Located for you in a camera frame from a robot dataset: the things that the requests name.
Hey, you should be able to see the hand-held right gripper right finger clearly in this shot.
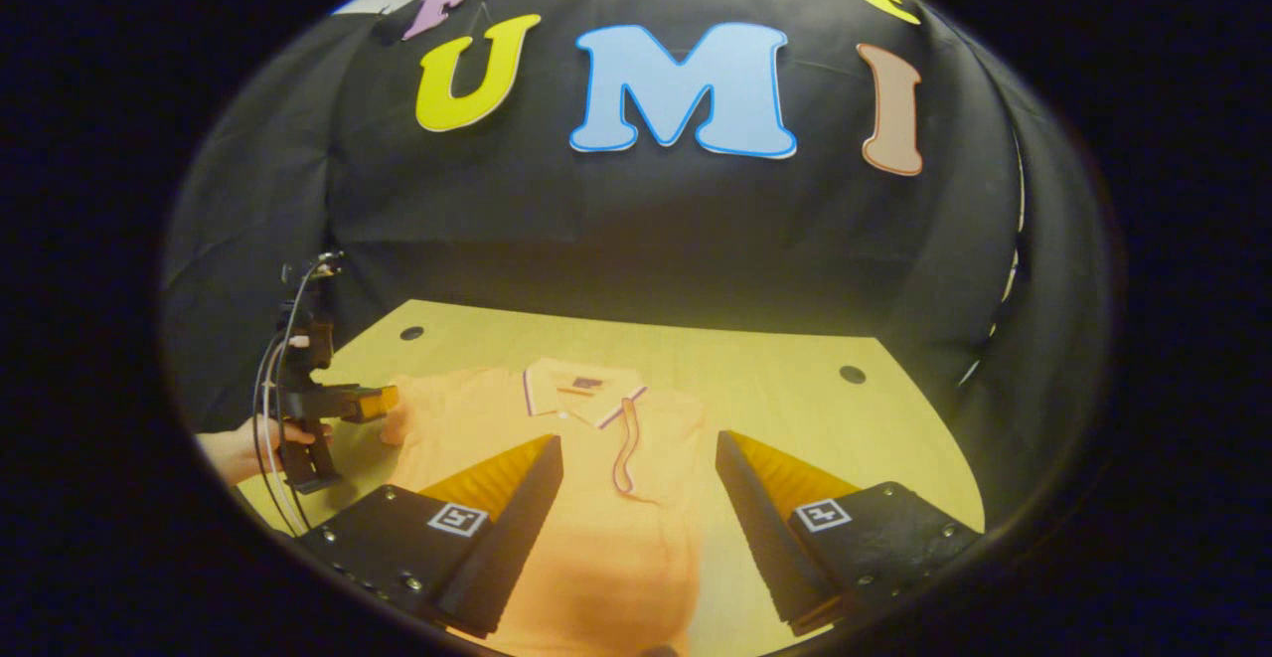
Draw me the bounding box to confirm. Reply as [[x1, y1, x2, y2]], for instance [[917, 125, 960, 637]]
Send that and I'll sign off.
[[715, 429, 986, 638]]

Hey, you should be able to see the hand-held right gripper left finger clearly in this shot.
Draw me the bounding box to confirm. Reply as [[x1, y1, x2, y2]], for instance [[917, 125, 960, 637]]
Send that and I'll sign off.
[[294, 433, 564, 640]]

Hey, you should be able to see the orange T-shirt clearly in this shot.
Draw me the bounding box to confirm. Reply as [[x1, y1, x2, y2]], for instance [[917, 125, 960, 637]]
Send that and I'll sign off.
[[381, 359, 709, 657]]

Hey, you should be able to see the thin gripper cable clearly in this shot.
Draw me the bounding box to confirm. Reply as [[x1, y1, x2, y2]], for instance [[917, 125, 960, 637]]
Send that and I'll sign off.
[[252, 253, 345, 535]]

